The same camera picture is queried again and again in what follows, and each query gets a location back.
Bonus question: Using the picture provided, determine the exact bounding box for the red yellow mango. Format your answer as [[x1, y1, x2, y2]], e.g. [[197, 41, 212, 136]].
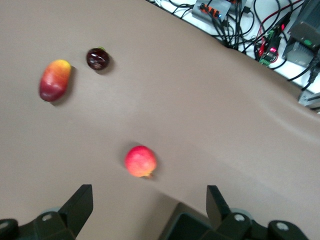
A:
[[38, 59, 73, 103]]

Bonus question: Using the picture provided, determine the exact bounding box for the brown table cover sheet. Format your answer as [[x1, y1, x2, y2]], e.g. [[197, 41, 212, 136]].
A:
[[0, 0, 320, 240]]

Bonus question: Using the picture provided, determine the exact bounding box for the gray hub box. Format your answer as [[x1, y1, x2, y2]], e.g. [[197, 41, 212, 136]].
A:
[[191, 0, 232, 22]]

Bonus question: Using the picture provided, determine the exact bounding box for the dark purple mangosteen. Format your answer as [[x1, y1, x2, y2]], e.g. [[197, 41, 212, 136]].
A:
[[86, 46, 111, 72]]

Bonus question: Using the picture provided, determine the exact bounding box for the gray metal table clamp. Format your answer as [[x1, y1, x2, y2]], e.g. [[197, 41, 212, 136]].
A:
[[297, 90, 320, 111]]

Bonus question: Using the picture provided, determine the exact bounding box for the red cable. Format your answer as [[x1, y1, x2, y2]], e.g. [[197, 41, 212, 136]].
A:
[[258, 0, 305, 35]]

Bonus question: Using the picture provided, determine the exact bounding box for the green terminal circuit board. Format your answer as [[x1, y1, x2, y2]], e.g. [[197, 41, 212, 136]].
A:
[[258, 27, 280, 68]]

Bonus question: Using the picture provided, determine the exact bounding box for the dark gray power supply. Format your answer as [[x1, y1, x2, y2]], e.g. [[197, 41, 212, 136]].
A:
[[282, 0, 320, 68]]

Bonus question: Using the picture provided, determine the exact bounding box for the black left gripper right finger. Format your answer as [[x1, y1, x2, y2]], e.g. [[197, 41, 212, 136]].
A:
[[199, 184, 310, 240]]

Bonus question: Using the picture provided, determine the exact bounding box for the red apple left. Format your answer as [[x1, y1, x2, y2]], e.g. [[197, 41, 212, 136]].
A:
[[124, 145, 158, 180]]

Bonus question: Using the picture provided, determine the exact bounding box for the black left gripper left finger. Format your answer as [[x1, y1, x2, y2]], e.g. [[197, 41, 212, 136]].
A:
[[0, 184, 94, 240]]

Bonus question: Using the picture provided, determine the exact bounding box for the black power plug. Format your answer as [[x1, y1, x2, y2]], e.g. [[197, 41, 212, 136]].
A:
[[308, 56, 320, 85]]

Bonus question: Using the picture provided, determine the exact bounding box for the black cable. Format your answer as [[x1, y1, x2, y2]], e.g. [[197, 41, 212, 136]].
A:
[[273, 56, 316, 83], [172, 0, 261, 51]]

